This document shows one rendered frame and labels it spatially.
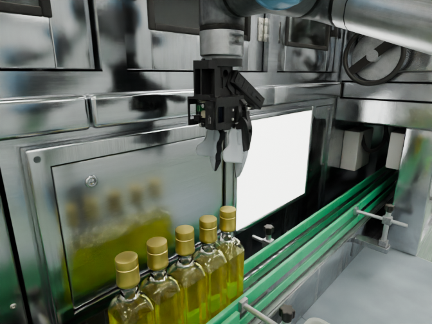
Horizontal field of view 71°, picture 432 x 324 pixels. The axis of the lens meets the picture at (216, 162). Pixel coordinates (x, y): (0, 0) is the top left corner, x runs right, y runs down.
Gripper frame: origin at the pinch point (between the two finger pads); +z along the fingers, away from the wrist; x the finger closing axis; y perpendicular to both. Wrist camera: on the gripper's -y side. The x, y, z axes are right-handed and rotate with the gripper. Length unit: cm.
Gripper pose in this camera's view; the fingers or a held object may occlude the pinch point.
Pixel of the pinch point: (228, 166)
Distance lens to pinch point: 59.4
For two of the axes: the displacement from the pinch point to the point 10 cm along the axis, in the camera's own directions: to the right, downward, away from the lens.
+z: 0.0, 9.6, 2.8
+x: 7.2, 1.9, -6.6
